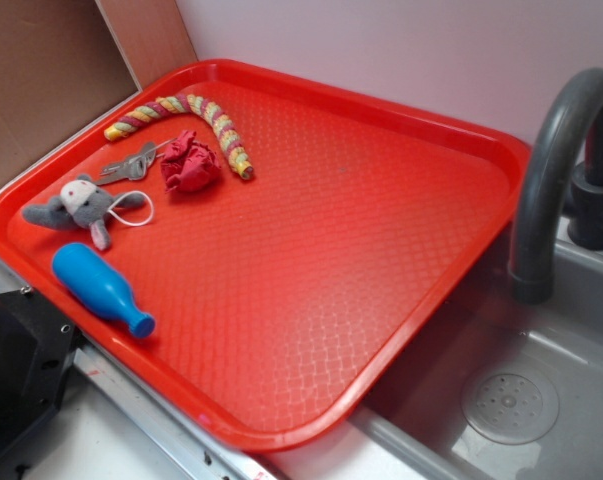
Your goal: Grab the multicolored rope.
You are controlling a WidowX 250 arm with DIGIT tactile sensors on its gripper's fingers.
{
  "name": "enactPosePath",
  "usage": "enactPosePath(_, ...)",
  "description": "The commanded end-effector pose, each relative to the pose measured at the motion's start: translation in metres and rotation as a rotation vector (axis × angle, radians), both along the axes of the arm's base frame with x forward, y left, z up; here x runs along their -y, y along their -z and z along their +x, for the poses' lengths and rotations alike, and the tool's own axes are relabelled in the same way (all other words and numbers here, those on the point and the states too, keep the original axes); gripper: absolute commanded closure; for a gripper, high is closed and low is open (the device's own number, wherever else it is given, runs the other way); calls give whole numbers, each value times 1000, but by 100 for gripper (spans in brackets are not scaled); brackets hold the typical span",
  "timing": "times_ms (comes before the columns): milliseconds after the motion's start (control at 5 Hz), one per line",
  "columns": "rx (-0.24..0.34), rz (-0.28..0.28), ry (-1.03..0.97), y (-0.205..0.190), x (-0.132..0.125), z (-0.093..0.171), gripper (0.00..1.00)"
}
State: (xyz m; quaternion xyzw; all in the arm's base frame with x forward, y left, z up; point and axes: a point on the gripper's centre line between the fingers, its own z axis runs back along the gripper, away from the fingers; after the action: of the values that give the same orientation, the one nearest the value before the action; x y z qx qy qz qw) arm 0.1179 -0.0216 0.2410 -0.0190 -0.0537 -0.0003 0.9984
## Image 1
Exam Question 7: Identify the multicolored twisted rope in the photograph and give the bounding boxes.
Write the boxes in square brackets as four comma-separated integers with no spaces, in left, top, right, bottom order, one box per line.
[103,92,256,182]

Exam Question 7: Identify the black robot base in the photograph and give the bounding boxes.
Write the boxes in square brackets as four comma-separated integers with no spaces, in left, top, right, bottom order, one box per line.
[0,286,85,442]

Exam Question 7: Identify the red plastic tray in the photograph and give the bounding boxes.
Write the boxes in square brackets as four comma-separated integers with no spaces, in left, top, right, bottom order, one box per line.
[0,60,530,452]

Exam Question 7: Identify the crumpled red cloth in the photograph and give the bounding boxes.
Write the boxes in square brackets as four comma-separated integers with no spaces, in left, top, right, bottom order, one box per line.
[160,130,221,193]

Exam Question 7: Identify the silver keys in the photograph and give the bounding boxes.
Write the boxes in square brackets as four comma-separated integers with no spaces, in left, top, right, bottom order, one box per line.
[94,139,172,186]

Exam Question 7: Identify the blue plastic bottle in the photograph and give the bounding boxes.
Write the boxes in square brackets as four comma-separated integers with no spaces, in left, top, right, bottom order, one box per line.
[52,243,156,338]

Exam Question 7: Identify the grey plush mouse toy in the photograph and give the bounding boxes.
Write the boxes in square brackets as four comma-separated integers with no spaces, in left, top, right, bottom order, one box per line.
[21,175,155,251]

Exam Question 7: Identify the grey sink basin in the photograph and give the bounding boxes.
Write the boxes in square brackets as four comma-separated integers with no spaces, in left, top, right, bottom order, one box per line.
[352,233,603,479]

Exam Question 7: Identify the sink drain strainer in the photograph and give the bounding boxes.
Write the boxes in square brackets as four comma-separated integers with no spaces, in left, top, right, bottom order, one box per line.
[461,370,559,445]

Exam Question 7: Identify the grey sink faucet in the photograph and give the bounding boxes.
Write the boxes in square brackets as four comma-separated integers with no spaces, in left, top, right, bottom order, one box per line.
[508,68,603,304]

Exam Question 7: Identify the brown cardboard panel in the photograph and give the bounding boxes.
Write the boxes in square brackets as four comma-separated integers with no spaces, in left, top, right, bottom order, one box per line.
[0,0,199,201]

